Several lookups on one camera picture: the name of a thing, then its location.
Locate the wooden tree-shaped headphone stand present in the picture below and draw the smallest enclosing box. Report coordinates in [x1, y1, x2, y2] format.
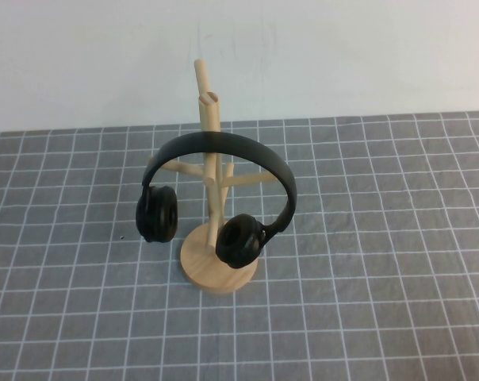
[147, 58, 273, 294]

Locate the grey checked tablecloth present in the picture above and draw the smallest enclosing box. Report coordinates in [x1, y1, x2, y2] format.
[0, 110, 479, 381]

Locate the black over-ear headphones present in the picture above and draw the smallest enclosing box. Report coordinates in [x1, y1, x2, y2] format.
[135, 130, 299, 268]

